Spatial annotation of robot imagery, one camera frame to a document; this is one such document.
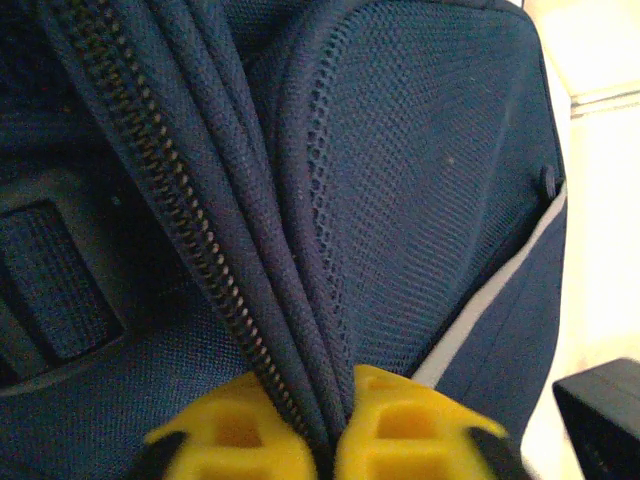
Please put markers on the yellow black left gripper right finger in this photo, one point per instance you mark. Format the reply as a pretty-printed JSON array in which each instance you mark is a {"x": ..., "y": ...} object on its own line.
[{"x": 410, "y": 430}]

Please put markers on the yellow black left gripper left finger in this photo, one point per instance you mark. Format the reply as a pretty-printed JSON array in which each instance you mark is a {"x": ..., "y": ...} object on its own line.
[{"x": 235, "y": 435}]

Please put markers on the navy blue student backpack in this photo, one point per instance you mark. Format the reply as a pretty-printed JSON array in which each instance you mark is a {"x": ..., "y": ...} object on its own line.
[{"x": 390, "y": 175}]

